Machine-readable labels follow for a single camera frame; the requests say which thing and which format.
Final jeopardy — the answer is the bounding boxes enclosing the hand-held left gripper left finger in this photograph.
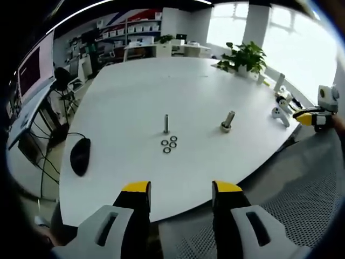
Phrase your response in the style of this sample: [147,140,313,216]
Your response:
[50,180,163,259]

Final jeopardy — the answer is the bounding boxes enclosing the large computer monitor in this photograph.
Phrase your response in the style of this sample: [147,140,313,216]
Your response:
[17,29,57,106]

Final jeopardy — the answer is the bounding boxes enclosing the black computer mouse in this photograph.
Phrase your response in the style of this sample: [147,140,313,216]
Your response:
[70,137,92,178]

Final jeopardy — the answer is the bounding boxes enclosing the black office chair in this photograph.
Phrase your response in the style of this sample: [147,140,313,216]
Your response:
[53,67,82,114]

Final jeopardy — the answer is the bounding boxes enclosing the green potted plant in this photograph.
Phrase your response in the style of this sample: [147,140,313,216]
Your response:
[217,41,268,78]

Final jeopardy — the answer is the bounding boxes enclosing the grey mesh office chair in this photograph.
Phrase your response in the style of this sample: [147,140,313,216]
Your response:
[150,126,340,259]

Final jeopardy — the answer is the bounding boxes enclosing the shelf with white bins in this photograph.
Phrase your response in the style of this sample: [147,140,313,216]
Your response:
[96,12,163,42]

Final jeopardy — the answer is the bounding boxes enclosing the thin threaded stud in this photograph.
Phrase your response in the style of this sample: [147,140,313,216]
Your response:
[162,113,171,134]

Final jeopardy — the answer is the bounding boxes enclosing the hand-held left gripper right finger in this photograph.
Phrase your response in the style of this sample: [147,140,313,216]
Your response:
[211,180,314,259]

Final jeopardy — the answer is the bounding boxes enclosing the black mouse cable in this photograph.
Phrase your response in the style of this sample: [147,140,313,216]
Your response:
[67,131,90,140]

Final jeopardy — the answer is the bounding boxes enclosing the white background desks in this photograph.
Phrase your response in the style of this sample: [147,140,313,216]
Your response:
[123,39,211,59]

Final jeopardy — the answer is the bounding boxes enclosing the white ring controller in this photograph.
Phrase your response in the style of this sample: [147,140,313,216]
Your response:
[275,85,294,109]

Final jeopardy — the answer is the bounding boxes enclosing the white cabinet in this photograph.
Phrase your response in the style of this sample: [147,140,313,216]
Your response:
[79,55,95,79]

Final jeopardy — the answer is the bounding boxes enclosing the bundle of black cables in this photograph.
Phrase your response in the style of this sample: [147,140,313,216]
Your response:
[24,107,68,189]

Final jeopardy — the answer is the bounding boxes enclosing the white standing desk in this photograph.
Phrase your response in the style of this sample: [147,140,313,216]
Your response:
[6,79,59,152]

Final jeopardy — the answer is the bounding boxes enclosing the white handheld controller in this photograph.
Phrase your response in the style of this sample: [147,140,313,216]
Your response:
[270,106,291,128]

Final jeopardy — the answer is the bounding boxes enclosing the thick threaded stud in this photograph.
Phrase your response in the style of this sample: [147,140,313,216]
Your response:
[220,111,235,133]

